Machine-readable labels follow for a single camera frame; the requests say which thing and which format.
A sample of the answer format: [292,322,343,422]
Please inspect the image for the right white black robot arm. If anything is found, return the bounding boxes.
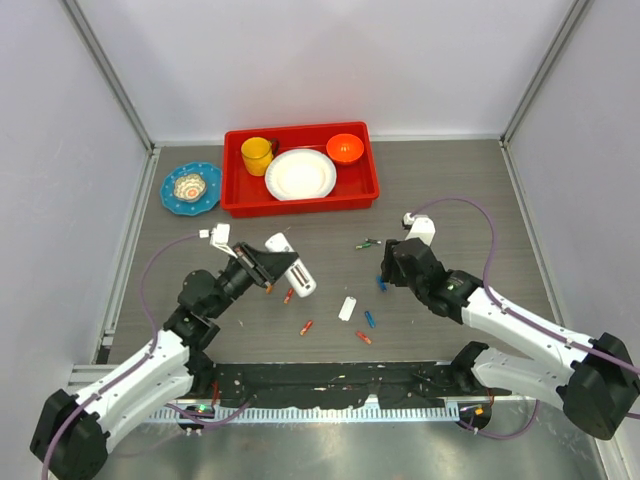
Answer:
[381,238,639,440]

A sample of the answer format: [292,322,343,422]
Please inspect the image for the orange bowl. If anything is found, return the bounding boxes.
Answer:
[326,133,364,165]

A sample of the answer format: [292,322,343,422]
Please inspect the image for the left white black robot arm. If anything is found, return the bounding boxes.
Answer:
[30,242,299,479]

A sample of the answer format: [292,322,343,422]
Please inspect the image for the red plastic tray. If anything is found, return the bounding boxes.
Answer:
[220,121,380,218]

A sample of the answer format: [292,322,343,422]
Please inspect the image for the blue dotted plate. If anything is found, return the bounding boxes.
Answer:
[160,161,222,217]

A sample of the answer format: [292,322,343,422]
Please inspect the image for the purple cable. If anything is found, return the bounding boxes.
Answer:
[409,197,640,442]
[39,232,251,474]

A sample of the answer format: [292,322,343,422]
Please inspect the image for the red battery bottom left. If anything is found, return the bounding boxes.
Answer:
[299,320,313,336]

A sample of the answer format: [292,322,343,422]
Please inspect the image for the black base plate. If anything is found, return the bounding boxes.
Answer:
[185,361,491,410]

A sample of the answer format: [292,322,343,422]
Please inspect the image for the blue battery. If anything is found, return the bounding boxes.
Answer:
[376,276,387,292]
[364,311,376,328]

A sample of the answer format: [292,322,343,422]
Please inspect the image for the red battery bottom right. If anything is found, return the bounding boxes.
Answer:
[355,331,372,345]

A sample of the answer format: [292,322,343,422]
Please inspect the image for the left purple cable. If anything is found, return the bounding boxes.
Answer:
[39,232,251,474]

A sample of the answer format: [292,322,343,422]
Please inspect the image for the red battery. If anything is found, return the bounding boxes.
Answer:
[299,320,313,336]
[283,288,295,304]
[355,331,372,345]

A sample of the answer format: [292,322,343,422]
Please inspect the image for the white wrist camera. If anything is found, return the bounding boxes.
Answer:
[198,223,236,257]
[402,212,436,246]

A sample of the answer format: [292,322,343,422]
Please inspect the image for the slotted cable duct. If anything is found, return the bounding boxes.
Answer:
[149,405,461,424]

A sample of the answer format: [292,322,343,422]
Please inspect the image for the blue battery upper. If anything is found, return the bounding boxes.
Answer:
[376,276,387,292]

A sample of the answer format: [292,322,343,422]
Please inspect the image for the white remote control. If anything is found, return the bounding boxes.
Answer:
[265,232,317,298]

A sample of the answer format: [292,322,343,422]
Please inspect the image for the white battery cover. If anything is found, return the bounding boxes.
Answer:
[338,296,357,321]

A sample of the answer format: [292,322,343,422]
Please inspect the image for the red battery middle left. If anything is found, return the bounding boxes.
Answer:
[283,288,295,304]

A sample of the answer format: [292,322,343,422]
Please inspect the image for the yellow mug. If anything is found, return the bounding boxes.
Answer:
[241,137,280,177]

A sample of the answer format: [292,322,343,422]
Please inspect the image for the small patterned bowl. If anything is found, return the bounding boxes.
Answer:
[173,173,207,203]

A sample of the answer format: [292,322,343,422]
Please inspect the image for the blue battery lower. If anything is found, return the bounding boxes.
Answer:
[364,311,376,328]

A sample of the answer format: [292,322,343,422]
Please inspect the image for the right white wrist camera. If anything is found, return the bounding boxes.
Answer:
[402,212,436,246]

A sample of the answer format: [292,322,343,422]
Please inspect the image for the white paper plate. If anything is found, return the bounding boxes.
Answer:
[264,148,337,201]

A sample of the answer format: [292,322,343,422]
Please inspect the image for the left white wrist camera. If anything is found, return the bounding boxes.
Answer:
[198,223,236,257]

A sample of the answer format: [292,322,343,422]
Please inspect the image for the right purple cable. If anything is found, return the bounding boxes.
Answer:
[409,197,640,442]

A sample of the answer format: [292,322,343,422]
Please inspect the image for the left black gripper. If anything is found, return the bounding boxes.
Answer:
[208,242,297,319]

